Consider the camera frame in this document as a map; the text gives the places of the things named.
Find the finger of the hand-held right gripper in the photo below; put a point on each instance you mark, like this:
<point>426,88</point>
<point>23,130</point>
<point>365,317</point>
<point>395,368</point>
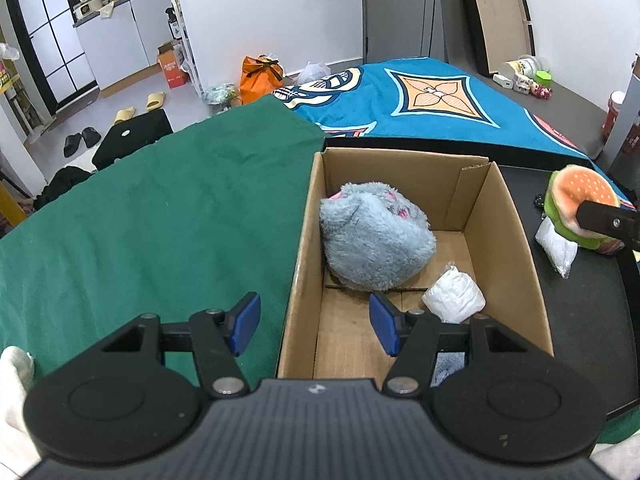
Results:
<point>605,220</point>

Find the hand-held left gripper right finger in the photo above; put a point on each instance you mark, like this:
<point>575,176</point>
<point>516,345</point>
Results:
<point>382,325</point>

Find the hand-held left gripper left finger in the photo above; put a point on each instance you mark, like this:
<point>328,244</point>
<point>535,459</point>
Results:
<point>247,322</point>

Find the burger plush toy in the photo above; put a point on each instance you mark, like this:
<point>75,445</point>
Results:
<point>575,190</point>

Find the white stuffed plastic bag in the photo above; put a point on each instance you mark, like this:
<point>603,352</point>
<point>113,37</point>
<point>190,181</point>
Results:
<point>555,247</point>
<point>452,297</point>

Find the blue knitted cloth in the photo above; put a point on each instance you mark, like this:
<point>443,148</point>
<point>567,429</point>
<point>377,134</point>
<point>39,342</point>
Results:
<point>447,367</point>

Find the grey plush toy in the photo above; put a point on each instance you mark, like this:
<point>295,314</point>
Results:
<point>375,240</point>

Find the brown cardboard box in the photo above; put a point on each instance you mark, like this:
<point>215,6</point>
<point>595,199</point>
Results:
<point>495,260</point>

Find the red cup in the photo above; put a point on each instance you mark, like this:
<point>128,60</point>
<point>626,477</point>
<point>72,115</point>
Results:
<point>612,117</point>

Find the grey metal desk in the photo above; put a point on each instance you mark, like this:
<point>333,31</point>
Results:
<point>627,95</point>

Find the small red toy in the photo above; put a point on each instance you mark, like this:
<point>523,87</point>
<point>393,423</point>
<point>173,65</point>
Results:
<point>542,91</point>

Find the green hexagonal container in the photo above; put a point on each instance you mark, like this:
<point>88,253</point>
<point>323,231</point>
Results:
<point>544,77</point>

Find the small white toy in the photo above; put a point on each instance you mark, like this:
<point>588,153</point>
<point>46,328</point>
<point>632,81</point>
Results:
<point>522,83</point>

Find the white charger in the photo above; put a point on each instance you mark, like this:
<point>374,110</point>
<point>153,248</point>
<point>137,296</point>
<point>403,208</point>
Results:
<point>502,81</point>

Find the black cube stool white dots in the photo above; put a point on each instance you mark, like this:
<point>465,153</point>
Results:
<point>135,135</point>

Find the blue patterned blanket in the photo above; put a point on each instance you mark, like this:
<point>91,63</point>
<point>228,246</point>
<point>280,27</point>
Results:
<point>370,105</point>

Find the clear bag green contents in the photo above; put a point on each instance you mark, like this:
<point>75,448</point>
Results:
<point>220,94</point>

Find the dark clothes pile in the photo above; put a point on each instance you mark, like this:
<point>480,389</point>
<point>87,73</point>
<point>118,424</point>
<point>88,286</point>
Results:
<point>62,185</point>

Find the yellow slipper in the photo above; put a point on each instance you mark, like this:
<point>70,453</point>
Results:
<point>155,101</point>
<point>125,116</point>

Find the orange gift bag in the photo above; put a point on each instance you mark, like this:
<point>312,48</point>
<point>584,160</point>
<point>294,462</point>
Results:
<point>257,82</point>

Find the large brown-bottomed black tray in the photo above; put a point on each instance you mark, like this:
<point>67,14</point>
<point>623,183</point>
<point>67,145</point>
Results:
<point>495,5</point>

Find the black slipper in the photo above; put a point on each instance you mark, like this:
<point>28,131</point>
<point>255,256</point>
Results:
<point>91,137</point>
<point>72,145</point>

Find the white plastic shopping bag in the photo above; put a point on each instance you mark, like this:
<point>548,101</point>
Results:
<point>312,72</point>

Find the orange cardboard carton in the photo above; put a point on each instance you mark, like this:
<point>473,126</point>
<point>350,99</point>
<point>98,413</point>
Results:
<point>172,67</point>

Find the grey door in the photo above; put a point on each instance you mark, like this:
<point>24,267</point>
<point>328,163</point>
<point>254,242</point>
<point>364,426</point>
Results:
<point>400,5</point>

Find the black spray bottle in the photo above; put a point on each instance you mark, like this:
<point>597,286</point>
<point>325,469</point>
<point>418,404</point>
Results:
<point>173,25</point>

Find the white kitchen cabinet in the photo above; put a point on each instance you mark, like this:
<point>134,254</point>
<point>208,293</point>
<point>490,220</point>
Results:
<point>115,35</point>

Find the pale cloth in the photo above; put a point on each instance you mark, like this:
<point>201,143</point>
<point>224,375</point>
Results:
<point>107,10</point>

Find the black-framed sliding door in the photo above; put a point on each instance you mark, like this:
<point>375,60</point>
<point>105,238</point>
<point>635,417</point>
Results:
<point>50,35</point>

